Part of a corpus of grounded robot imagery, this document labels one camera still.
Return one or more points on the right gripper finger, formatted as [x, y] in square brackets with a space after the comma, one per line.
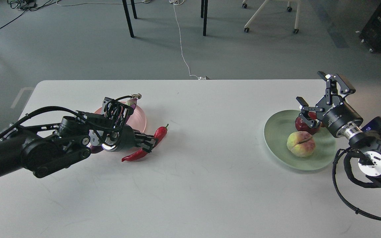
[313, 116]
[337, 89]

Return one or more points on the purple eggplant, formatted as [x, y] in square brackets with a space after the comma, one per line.
[112, 133]

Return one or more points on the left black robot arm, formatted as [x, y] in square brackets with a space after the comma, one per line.
[46, 149]

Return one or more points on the dark red pomegranate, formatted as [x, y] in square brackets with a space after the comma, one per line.
[300, 125]

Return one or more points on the white rolling chair base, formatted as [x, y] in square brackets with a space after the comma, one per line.
[265, 16]

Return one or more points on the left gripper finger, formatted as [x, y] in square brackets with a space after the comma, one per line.
[145, 145]
[144, 138]

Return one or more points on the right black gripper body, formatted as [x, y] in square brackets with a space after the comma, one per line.
[341, 120]

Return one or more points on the pink plate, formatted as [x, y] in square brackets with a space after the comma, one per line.
[137, 120]

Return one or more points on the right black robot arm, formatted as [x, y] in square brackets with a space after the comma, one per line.
[362, 158]

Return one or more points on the red chili pepper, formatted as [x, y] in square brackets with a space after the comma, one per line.
[159, 134]

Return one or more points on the yellow-pink peach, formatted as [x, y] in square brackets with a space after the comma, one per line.
[301, 144]

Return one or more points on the black table legs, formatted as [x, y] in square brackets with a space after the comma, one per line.
[130, 12]

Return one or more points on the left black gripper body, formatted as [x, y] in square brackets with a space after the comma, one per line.
[125, 140]

